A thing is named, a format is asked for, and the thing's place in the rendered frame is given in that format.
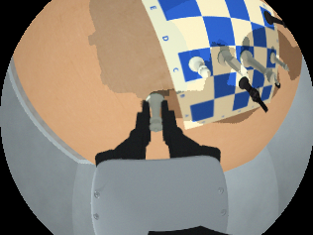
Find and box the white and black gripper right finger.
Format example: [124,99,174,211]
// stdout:
[161,100,221,162]

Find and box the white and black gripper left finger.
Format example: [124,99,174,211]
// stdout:
[95,101,151,167]

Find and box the white pawn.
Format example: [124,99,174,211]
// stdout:
[188,57,211,78]

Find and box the blue and cream chessboard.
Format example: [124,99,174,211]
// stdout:
[142,0,279,130]

